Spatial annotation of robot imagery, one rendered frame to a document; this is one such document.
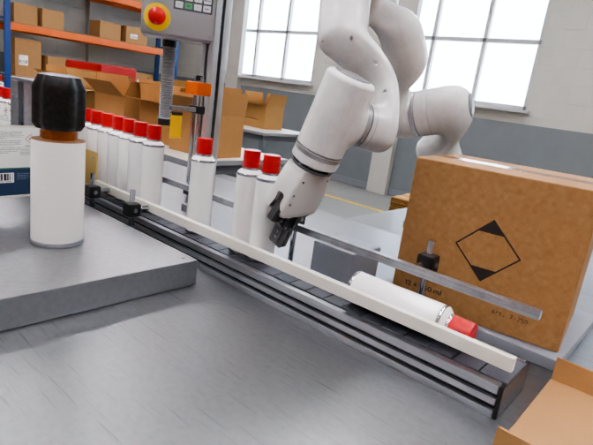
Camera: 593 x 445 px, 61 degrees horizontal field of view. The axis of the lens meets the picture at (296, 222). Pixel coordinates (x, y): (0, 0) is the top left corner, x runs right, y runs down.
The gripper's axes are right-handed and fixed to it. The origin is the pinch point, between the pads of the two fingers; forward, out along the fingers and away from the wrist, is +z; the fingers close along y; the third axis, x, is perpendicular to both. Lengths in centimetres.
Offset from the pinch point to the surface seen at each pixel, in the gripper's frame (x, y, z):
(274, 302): 8.7, 5.5, 7.8
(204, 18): -52, -10, -23
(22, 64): -676, -227, 233
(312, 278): 12.6, 4.2, -0.7
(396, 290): 24.9, 1.1, -7.5
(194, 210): -21.2, 2.2, 8.8
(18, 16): -696, -222, 173
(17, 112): -81, 15, 17
